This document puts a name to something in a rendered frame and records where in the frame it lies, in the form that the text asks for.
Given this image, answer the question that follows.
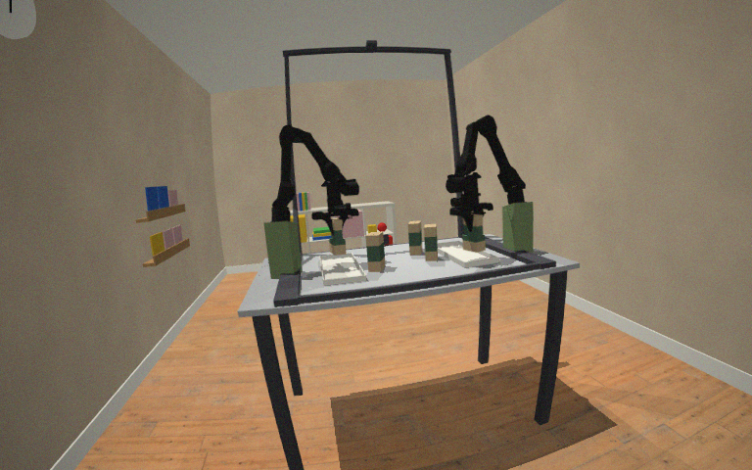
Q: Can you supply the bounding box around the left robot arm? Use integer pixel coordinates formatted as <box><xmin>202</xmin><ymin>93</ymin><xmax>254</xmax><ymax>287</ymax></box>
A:
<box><xmin>446</xmin><ymin>115</ymin><xmax>526</xmax><ymax>205</ymax></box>

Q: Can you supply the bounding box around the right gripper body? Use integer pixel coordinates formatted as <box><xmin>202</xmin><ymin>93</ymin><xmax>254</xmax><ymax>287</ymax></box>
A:
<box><xmin>311</xmin><ymin>197</ymin><xmax>359</xmax><ymax>220</ymax></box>

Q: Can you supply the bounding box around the white shallow tray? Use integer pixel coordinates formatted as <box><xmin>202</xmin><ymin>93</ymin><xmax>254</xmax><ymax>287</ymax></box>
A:
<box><xmin>319</xmin><ymin>253</ymin><xmax>366</xmax><ymax>286</ymax></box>
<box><xmin>438</xmin><ymin>241</ymin><xmax>499</xmax><ymax>268</ymax></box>

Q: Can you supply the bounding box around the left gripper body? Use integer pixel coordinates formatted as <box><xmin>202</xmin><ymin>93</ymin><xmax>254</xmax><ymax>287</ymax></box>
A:
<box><xmin>449</xmin><ymin>191</ymin><xmax>494</xmax><ymax>216</ymax></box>

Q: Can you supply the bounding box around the tan rectangular block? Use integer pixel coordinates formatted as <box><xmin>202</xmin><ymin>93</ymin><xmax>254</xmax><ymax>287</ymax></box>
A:
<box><xmin>365</xmin><ymin>232</ymin><xmax>386</xmax><ymax>272</ymax></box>
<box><xmin>424</xmin><ymin>224</ymin><xmax>438</xmax><ymax>261</ymax></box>
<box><xmin>462</xmin><ymin>214</ymin><xmax>486</xmax><ymax>253</ymax></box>
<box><xmin>408</xmin><ymin>221</ymin><xmax>421</xmax><ymax>255</ymax></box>
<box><xmin>329</xmin><ymin>218</ymin><xmax>347</xmax><ymax>256</ymax></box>

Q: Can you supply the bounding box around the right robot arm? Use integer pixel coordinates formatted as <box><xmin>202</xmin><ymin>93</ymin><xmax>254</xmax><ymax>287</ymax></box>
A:
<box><xmin>270</xmin><ymin>125</ymin><xmax>359</xmax><ymax>222</ymax></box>

